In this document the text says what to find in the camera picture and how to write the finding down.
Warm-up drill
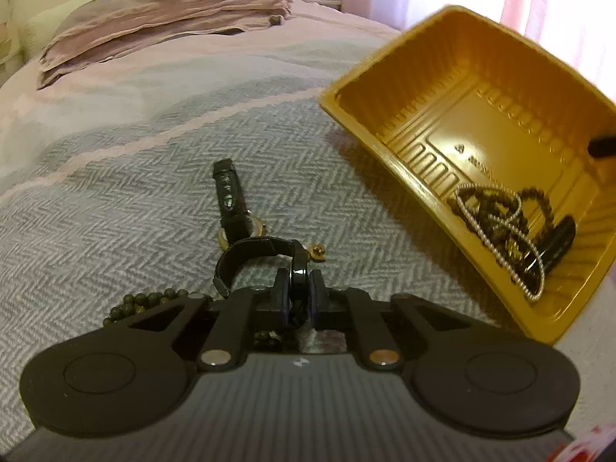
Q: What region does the white pearl necklace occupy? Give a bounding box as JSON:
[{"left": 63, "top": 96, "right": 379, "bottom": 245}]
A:
[{"left": 455, "top": 185, "right": 547, "bottom": 301}]

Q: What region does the yellow plastic tray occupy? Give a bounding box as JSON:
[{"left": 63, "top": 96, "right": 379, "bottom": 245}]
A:
[{"left": 318, "top": 5, "right": 616, "bottom": 345}]

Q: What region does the pink curtain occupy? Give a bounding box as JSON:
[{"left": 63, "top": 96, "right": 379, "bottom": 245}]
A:
[{"left": 341, "top": 0, "right": 616, "bottom": 107}]

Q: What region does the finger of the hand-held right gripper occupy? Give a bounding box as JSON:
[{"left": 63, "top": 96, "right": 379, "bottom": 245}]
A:
[{"left": 588, "top": 136, "right": 616, "bottom": 159}]

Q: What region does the red patterned cloth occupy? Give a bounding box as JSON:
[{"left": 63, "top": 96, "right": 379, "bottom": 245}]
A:
[{"left": 553, "top": 423, "right": 616, "bottom": 462}]

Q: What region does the white bolster pillow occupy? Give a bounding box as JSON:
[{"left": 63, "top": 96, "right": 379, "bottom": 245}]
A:
[{"left": 22, "top": 0, "right": 80, "bottom": 51}]

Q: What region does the brown bead necklace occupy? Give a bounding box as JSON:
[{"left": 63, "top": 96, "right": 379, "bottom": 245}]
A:
[{"left": 445, "top": 185, "right": 554, "bottom": 270}]

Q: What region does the pink pillow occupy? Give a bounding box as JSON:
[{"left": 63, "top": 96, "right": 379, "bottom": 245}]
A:
[
  {"left": 36, "top": 10, "right": 290, "bottom": 90},
  {"left": 45, "top": 0, "right": 294, "bottom": 39}
]

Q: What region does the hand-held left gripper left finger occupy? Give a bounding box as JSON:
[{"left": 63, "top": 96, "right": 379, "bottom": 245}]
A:
[{"left": 127, "top": 268, "right": 294, "bottom": 371}]

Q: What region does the gold case black wristwatch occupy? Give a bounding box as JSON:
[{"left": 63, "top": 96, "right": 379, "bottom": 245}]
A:
[{"left": 212, "top": 158, "right": 268, "bottom": 251}]

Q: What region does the dark green bead bracelet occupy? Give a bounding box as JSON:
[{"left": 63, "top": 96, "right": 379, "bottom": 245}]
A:
[{"left": 101, "top": 288, "right": 282, "bottom": 352}]

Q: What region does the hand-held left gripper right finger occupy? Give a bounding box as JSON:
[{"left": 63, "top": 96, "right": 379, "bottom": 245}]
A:
[{"left": 308, "top": 268, "right": 465, "bottom": 371}]

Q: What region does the grey herringbone blanket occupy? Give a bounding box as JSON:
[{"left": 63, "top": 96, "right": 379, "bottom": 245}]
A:
[{"left": 0, "top": 0, "right": 616, "bottom": 462}]

